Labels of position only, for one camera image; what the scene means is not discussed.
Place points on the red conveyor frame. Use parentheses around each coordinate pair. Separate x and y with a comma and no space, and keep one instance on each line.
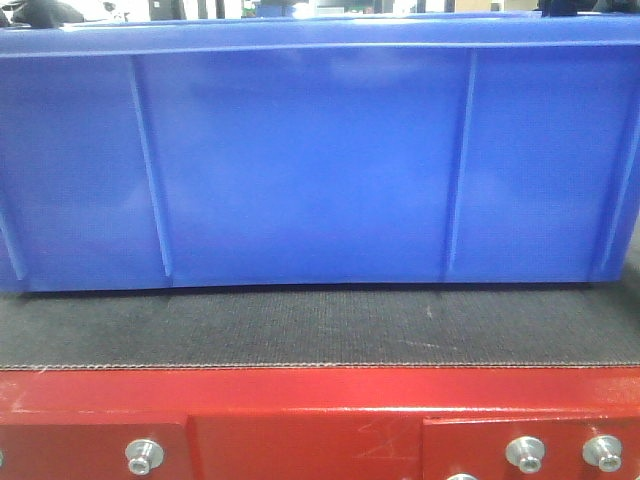
(316,423)

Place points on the silver bolt right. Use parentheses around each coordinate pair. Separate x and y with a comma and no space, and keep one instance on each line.
(603,452)

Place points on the silver bolt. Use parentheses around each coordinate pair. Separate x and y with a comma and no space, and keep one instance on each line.
(526,453)
(603,452)
(143,456)

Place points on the black conveyor belt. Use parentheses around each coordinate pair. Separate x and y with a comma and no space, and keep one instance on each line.
(325,326)

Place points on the silver bolt middle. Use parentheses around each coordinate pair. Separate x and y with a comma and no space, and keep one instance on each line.
(526,453)

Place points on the silver bolt left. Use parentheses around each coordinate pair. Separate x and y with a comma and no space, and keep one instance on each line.
(143,456)

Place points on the large blue plastic bin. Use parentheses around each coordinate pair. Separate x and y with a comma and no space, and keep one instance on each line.
(441,148)

